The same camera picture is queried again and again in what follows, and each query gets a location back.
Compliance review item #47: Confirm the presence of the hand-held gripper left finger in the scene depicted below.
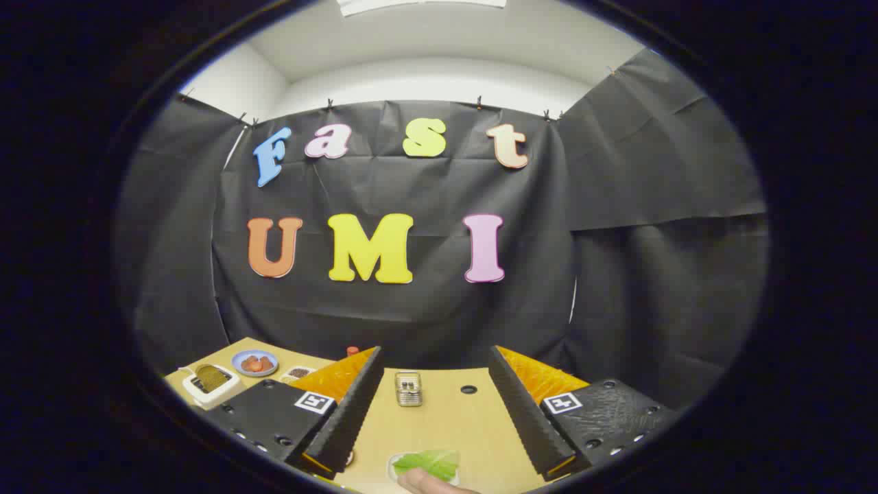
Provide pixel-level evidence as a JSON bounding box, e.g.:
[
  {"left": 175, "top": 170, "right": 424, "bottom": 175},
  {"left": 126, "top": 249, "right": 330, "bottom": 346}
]
[{"left": 204, "top": 346, "right": 385, "bottom": 481}]

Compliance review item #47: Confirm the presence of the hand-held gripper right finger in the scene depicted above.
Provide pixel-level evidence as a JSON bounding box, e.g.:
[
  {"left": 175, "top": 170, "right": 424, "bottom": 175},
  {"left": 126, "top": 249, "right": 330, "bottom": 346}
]
[{"left": 488, "top": 345, "right": 676, "bottom": 482}]

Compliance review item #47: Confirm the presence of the green lettuce leaf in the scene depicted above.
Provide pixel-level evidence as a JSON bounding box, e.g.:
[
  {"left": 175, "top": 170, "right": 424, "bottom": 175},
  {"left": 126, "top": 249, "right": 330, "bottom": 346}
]
[{"left": 393, "top": 449, "right": 459, "bottom": 481}]

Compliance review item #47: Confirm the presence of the olive brown toast slice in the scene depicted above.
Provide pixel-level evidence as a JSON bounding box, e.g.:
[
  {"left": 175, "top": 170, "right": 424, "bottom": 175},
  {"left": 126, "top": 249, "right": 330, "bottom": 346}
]
[{"left": 195, "top": 367, "right": 231, "bottom": 392}]

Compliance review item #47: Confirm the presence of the pink plate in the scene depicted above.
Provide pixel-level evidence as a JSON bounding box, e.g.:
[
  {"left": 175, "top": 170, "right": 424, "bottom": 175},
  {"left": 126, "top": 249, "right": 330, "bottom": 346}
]
[{"left": 388, "top": 451, "right": 462, "bottom": 486}]

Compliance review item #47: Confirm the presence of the blue plate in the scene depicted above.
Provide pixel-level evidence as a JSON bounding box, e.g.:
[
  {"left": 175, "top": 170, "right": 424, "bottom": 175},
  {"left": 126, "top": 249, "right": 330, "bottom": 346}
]
[{"left": 231, "top": 349, "right": 279, "bottom": 377}]

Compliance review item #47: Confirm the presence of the white toaster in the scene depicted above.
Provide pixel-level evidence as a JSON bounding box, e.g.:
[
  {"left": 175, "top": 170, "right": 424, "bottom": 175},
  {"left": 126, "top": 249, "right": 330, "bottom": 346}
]
[{"left": 182, "top": 364, "right": 242, "bottom": 410}]

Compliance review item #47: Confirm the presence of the black backdrop cloth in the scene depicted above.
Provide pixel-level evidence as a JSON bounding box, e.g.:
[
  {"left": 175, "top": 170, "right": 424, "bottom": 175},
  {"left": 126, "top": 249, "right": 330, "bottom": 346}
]
[{"left": 113, "top": 48, "right": 769, "bottom": 412}]

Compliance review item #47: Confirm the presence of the ceiling light panel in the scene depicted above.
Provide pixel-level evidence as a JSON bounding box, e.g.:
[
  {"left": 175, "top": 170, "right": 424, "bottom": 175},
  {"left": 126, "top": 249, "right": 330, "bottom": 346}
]
[{"left": 337, "top": 0, "right": 507, "bottom": 16}]

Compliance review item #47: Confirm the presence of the metal wire basket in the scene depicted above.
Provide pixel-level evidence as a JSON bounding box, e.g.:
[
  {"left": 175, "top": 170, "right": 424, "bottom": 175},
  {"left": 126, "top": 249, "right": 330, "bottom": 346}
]
[{"left": 395, "top": 371, "right": 423, "bottom": 407}]

